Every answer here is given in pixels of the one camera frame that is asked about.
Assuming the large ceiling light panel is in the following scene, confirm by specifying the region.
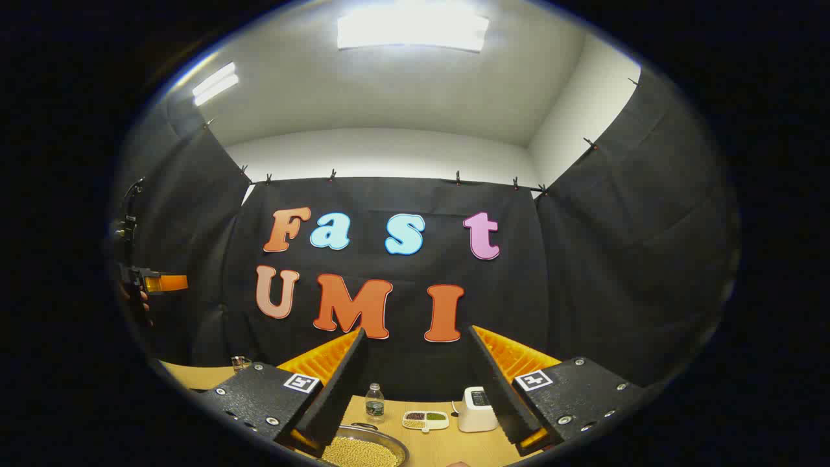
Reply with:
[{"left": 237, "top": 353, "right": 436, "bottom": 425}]
[{"left": 337, "top": 8, "right": 490, "bottom": 53}]

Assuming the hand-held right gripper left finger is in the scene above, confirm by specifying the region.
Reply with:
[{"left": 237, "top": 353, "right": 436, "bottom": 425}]
[{"left": 195, "top": 328, "right": 369, "bottom": 458}]

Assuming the black backdrop cloth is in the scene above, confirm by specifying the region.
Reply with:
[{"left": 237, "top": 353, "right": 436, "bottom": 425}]
[{"left": 113, "top": 65, "right": 740, "bottom": 403}]

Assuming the white divided bean dish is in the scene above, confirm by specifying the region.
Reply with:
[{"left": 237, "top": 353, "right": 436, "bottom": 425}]
[{"left": 402, "top": 410, "right": 449, "bottom": 432}]

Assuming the pile of yellow soybeans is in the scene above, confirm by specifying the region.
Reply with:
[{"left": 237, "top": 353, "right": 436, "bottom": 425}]
[{"left": 322, "top": 436, "right": 399, "bottom": 467}]

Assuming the small ceiling light panel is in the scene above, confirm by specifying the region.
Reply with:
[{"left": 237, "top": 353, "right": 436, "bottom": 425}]
[{"left": 192, "top": 62, "right": 239, "bottom": 106}]

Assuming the steel pot with black handles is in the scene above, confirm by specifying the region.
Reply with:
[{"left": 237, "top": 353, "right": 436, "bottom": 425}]
[{"left": 318, "top": 423, "right": 410, "bottom": 467}]

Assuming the white toaster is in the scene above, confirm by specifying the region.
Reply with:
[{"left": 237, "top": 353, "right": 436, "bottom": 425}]
[{"left": 458, "top": 387, "right": 499, "bottom": 433}]

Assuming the row of black cloth clips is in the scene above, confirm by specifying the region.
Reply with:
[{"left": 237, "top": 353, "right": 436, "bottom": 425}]
[{"left": 201, "top": 77, "right": 643, "bottom": 195}]

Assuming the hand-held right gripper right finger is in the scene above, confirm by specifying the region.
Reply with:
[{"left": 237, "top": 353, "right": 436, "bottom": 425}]
[{"left": 468, "top": 324, "right": 649, "bottom": 458}]

